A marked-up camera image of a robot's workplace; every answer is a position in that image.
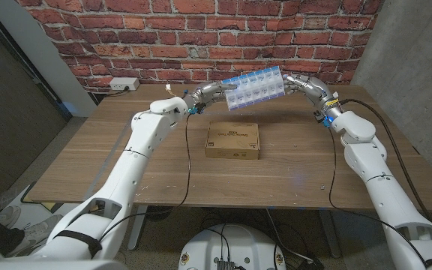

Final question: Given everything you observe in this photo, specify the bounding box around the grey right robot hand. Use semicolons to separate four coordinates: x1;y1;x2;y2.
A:
282;73;341;117

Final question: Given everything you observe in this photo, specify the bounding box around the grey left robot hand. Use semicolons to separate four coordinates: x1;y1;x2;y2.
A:
184;81;238;113

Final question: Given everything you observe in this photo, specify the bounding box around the white blue pill organizer box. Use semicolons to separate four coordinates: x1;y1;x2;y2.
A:
221;65;287;112

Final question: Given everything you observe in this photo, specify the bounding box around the brown cardboard packing box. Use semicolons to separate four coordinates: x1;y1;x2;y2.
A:
204;121;261;161

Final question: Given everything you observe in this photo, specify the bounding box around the red brick printed backdrop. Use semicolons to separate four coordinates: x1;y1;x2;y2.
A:
15;0;384;94

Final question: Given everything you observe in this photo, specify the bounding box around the white power strip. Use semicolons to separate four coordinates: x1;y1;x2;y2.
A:
109;76;141;92

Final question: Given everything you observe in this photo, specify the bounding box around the grey metal table leg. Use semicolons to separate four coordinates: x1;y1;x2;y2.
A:
319;209;343;259
127;205;149;251

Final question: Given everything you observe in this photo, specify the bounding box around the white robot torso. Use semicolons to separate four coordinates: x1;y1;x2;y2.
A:
177;223;287;270

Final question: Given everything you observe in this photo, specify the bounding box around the black floor power adapter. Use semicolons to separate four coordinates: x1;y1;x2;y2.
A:
294;254;326;270

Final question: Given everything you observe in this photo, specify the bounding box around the grey sneaker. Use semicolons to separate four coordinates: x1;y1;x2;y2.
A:
0;205;22;229
5;214;64;258

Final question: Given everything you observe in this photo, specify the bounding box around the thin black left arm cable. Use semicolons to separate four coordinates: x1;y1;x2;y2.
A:
99;112;193;241

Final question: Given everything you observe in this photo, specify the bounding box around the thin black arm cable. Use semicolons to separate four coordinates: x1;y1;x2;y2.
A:
326;125;429;269
99;112;193;241

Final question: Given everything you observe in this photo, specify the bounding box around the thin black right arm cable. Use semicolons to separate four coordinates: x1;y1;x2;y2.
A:
326;125;429;269

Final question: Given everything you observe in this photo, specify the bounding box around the black power strip cord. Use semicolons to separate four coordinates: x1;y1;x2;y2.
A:
103;85;131;98

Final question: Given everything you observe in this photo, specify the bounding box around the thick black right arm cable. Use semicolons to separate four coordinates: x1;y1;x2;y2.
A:
340;97;432;223

